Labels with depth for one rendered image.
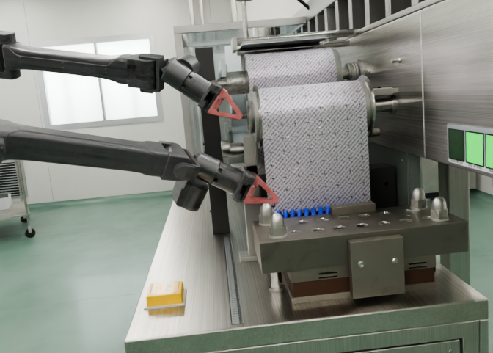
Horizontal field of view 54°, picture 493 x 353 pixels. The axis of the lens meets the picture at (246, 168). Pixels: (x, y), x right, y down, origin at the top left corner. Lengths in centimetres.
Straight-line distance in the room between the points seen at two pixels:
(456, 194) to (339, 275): 51
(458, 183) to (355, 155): 36
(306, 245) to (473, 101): 38
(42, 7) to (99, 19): 72
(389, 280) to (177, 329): 40
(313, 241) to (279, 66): 56
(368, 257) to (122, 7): 612
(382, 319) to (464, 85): 43
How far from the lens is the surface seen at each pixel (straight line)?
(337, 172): 111
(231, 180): 105
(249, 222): 118
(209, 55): 139
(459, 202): 138
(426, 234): 99
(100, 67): 119
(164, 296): 101
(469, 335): 103
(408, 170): 118
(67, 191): 702
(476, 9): 88
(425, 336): 99
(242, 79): 134
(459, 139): 92
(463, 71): 91
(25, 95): 705
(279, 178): 108
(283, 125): 107
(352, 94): 111
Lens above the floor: 131
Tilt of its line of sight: 9 degrees down
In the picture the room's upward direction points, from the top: 5 degrees counter-clockwise
